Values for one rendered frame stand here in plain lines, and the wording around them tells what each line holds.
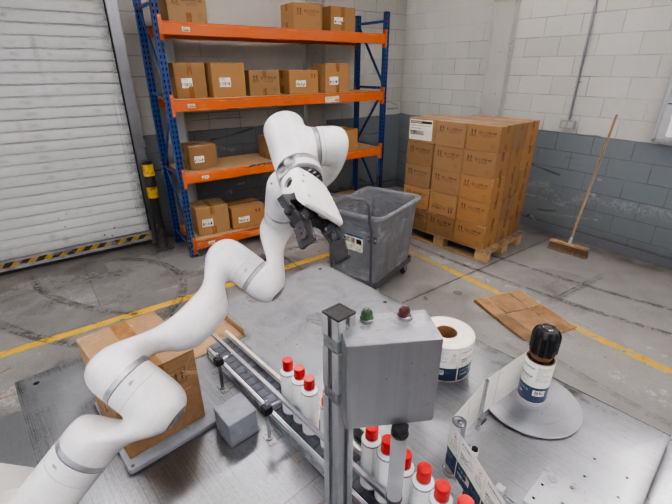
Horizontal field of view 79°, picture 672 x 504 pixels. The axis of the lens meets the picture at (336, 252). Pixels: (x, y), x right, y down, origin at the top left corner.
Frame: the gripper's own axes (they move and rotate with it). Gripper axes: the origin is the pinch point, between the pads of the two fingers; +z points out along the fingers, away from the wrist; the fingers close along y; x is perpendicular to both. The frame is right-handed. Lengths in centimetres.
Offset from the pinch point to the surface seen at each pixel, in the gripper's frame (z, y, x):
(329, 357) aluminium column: 11.3, 12.8, 13.7
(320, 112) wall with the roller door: -429, 309, 106
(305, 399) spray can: 5, 46, 48
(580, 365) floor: -3, 288, -3
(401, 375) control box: 18.8, 17.8, 3.6
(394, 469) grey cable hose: 31.0, 29.4, 17.5
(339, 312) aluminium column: 6.7, 8.7, 6.3
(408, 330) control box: 12.9, 16.2, -1.5
